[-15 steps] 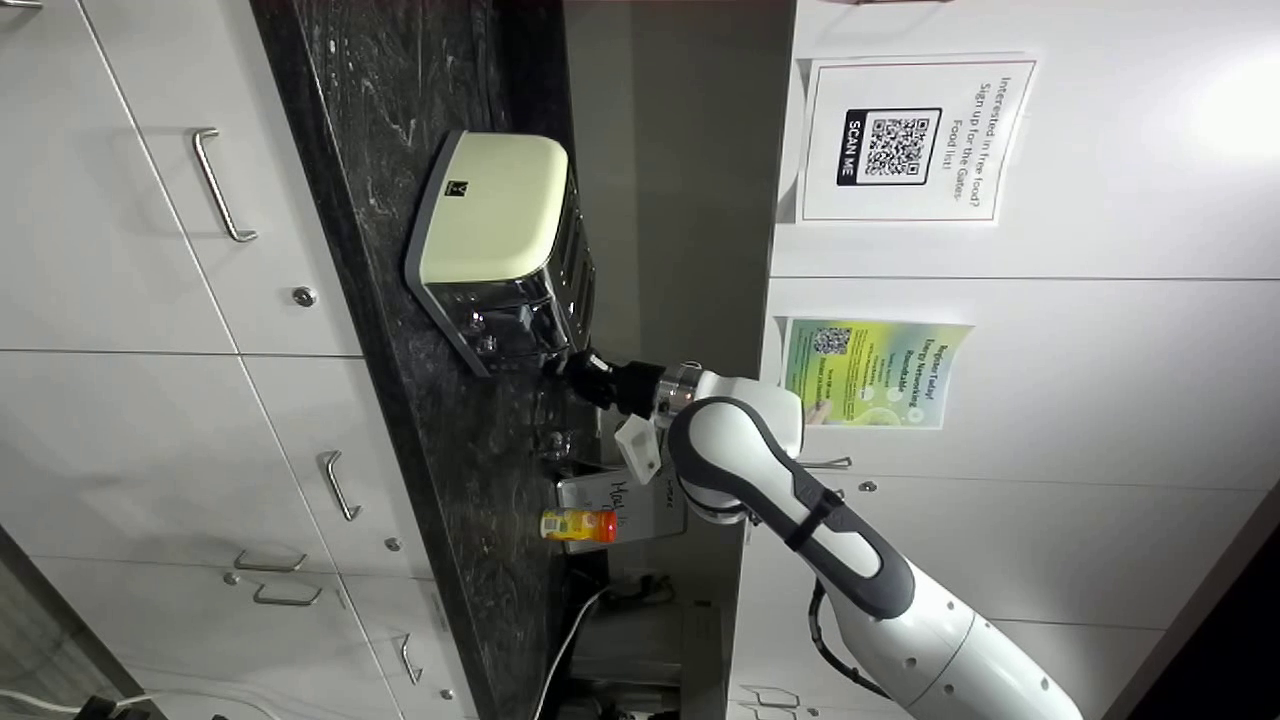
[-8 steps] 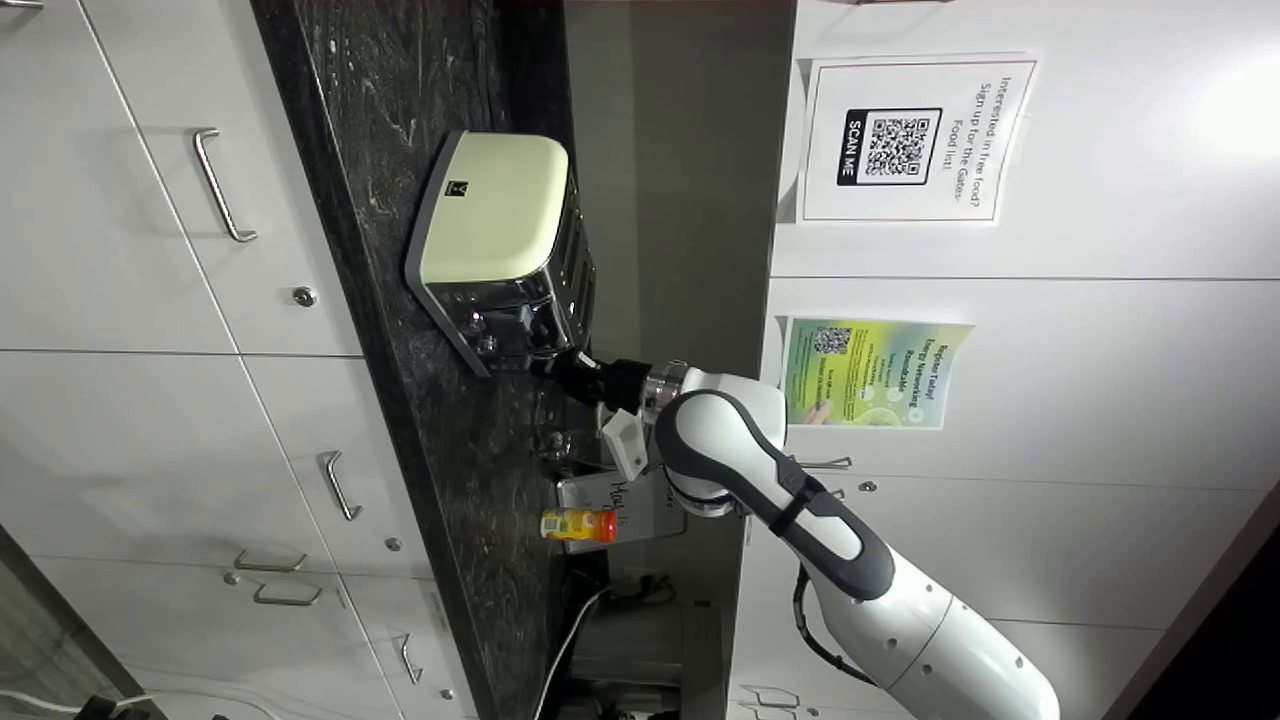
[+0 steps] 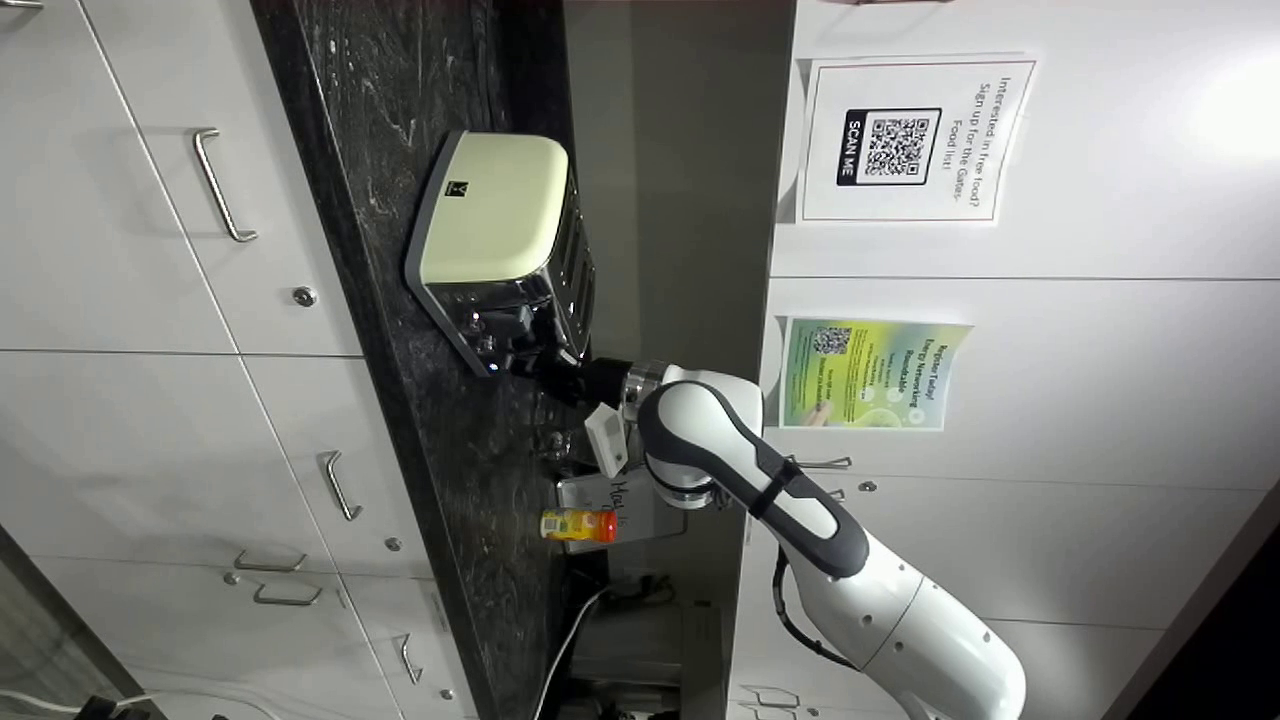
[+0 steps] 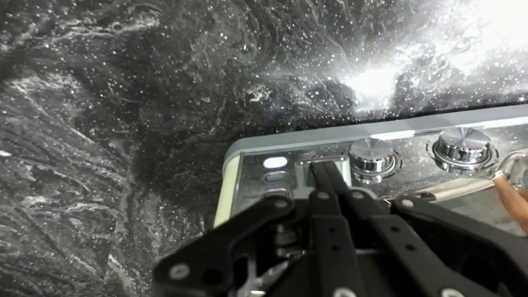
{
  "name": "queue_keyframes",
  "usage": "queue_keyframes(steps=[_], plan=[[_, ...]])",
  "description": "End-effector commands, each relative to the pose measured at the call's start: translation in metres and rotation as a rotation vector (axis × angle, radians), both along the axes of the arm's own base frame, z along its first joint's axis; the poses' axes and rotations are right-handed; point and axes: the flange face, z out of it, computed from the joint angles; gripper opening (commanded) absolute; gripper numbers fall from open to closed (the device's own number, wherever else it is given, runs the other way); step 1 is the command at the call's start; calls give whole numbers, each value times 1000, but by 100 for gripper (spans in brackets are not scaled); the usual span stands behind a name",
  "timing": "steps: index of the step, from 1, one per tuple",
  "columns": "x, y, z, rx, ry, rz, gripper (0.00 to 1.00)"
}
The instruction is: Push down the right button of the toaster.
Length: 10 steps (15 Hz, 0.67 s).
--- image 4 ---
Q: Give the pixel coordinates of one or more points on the cream and chrome toaster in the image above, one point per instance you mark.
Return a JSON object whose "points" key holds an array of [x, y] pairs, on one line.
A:
{"points": [[258, 165]]}

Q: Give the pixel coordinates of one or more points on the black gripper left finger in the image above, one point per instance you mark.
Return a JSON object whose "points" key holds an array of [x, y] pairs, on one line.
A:
{"points": [[258, 253]]}

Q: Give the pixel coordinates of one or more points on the chrome toaster knob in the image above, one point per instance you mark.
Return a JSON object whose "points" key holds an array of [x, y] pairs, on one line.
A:
{"points": [[374, 157], [463, 147]]}

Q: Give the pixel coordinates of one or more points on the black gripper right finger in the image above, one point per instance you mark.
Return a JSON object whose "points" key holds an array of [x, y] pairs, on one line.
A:
{"points": [[418, 248]]}

